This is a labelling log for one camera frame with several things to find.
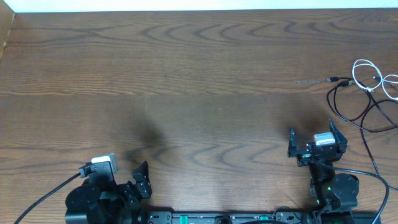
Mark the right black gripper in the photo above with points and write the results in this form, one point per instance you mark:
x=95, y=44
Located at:
x=342, y=142

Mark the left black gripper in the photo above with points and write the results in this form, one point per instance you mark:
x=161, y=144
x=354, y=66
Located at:
x=134, y=189

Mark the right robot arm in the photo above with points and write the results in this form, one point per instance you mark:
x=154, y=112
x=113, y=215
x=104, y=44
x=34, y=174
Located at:
x=331, y=190

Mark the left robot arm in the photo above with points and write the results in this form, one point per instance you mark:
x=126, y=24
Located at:
x=101, y=200

